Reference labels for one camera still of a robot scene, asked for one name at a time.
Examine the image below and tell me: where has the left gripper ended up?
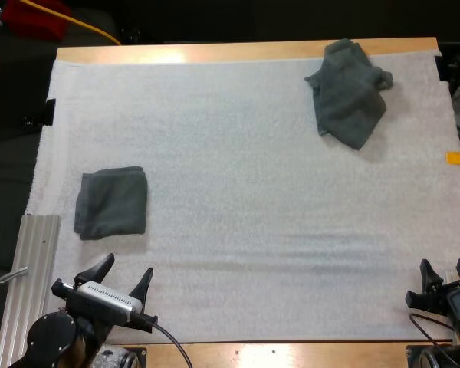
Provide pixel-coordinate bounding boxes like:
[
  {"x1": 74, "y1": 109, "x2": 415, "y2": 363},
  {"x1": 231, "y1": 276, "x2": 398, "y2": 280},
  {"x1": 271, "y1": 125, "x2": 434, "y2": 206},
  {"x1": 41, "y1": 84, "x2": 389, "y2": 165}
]
[{"x1": 51, "y1": 252, "x2": 159, "y2": 334}]

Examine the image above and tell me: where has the ribbed aluminium rail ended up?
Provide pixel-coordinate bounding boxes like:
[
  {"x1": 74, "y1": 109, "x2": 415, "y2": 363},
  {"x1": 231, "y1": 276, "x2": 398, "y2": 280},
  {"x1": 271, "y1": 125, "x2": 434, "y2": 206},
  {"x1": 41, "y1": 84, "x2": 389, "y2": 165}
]
[{"x1": 0, "y1": 214, "x2": 63, "y2": 368}]

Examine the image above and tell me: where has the thin black cable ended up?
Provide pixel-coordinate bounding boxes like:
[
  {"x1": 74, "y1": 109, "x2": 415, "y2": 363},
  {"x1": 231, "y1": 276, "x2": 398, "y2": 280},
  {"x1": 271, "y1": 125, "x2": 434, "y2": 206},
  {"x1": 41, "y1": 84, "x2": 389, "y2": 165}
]
[{"x1": 408, "y1": 312, "x2": 459, "y2": 368}]

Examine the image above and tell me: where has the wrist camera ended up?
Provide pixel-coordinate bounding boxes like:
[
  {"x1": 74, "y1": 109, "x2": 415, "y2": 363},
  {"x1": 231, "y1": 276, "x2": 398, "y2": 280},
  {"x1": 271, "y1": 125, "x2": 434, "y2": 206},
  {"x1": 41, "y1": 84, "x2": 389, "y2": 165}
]
[
  {"x1": 75, "y1": 280, "x2": 144, "y2": 324},
  {"x1": 445, "y1": 283, "x2": 460, "y2": 321}
]

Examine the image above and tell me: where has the folded grey-green towel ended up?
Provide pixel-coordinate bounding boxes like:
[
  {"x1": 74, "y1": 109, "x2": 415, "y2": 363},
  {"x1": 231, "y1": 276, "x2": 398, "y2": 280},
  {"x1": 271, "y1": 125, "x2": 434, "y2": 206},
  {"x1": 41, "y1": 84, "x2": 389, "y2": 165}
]
[{"x1": 74, "y1": 166, "x2": 150, "y2": 242}]

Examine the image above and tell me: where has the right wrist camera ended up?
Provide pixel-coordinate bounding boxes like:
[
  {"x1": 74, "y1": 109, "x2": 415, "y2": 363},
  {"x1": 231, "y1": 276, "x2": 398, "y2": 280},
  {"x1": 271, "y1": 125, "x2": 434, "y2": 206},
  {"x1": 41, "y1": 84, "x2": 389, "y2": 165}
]
[{"x1": 445, "y1": 283, "x2": 460, "y2": 321}]

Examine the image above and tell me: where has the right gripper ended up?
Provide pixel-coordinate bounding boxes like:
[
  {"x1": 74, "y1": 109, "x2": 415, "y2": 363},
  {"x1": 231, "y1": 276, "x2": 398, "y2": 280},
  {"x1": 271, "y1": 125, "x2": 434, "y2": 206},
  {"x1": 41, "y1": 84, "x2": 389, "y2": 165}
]
[{"x1": 405, "y1": 258, "x2": 460, "y2": 320}]

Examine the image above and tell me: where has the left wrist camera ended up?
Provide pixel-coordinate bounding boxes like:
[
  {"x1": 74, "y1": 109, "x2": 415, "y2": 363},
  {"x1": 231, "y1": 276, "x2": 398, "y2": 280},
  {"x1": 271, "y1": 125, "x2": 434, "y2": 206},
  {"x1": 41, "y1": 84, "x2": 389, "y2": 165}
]
[{"x1": 75, "y1": 280, "x2": 144, "y2": 324}]

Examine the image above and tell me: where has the pile of grey-green towels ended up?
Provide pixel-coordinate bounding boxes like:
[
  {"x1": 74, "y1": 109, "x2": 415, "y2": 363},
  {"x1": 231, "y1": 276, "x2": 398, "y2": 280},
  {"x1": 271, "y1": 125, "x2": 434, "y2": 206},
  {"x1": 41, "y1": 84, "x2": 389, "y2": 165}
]
[{"x1": 304, "y1": 38, "x2": 394, "y2": 151}]

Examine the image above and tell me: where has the dark clamp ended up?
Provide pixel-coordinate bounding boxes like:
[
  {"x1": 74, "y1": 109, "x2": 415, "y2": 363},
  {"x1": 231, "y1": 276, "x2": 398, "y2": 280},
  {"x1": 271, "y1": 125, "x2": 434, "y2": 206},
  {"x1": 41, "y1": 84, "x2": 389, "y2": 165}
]
[{"x1": 43, "y1": 98, "x2": 58, "y2": 127}]

